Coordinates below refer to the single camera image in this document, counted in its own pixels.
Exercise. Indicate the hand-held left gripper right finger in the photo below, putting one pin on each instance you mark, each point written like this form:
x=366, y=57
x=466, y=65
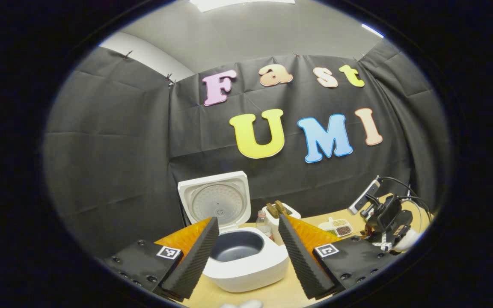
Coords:
x=308, y=265

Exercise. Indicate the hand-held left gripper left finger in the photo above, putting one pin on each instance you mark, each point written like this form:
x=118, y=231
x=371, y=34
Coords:
x=182, y=269

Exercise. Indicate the white rice cooker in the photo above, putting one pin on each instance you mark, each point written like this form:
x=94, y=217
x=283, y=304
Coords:
x=246, y=265

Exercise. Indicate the white divided bean dish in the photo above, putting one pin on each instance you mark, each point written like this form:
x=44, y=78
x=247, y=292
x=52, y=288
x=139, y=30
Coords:
x=338, y=226

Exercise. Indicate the white toaster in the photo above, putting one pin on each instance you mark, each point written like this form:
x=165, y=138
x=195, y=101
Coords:
x=272, y=221

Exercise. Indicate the clear plastic water bottle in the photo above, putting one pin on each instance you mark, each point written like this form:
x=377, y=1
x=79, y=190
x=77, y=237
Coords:
x=264, y=229

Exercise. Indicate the brown toast slice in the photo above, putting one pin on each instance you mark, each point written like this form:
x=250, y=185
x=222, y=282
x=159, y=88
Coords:
x=272, y=209
x=281, y=206

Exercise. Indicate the black backdrop cloth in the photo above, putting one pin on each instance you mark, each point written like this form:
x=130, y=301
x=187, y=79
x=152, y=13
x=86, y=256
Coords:
x=122, y=149

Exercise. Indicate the small ceiling light panel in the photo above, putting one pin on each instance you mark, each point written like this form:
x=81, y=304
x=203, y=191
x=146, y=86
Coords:
x=372, y=31

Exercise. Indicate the large ceiling light panel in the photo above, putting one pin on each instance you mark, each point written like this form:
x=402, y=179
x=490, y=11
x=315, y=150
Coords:
x=242, y=4

